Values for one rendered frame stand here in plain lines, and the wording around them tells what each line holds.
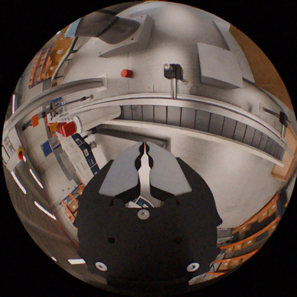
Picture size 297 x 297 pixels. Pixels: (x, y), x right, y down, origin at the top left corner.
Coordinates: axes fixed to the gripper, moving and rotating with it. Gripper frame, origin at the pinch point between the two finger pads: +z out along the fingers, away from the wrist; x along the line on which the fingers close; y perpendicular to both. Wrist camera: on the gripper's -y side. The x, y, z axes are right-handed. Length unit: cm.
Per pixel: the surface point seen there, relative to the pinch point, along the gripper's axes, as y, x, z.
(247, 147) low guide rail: 2.0, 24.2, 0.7
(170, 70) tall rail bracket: -10.0, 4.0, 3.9
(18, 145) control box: -5.5, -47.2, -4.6
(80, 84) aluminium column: -15.7, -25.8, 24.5
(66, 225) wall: 400, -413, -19
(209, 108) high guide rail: -4.6, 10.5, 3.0
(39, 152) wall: 164, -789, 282
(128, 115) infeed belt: 0.8, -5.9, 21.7
